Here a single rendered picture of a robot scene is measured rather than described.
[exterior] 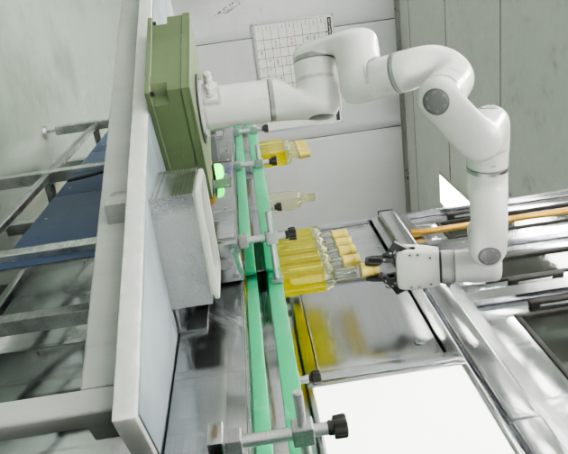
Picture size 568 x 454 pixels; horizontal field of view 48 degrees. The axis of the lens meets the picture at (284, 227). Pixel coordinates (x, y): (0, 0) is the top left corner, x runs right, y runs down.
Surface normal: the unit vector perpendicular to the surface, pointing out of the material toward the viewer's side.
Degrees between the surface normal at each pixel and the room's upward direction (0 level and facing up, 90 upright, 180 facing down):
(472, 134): 115
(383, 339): 90
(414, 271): 109
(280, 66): 90
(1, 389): 90
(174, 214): 90
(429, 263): 105
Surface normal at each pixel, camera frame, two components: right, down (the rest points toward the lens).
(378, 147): 0.08, 0.36
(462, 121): -0.40, 0.43
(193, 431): -0.13, -0.92
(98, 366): -0.08, -0.68
